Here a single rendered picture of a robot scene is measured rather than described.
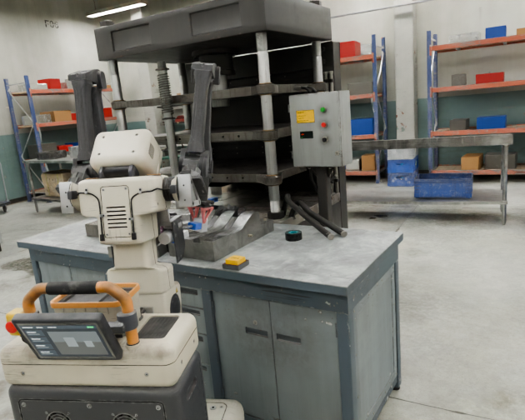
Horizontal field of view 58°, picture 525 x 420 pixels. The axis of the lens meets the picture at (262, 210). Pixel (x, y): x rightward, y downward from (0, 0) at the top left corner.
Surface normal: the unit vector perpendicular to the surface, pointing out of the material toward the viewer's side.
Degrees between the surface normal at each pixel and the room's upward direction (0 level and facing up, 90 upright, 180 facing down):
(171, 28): 90
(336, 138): 90
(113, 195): 82
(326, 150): 90
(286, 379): 90
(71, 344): 115
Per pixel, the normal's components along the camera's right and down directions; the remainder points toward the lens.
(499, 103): -0.47, 0.23
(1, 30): 0.88, 0.03
